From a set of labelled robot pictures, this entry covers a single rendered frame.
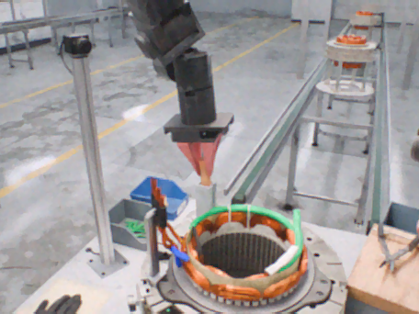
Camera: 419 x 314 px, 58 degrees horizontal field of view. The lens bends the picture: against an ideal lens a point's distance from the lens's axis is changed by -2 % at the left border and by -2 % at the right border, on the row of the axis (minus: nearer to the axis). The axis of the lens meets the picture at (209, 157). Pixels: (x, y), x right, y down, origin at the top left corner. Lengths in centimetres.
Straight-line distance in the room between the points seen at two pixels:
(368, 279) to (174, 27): 49
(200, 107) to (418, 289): 45
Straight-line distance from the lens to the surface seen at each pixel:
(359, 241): 128
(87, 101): 92
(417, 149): 69
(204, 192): 66
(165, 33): 55
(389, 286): 70
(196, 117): 59
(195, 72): 57
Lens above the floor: 151
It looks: 26 degrees down
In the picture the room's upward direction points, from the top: straight up
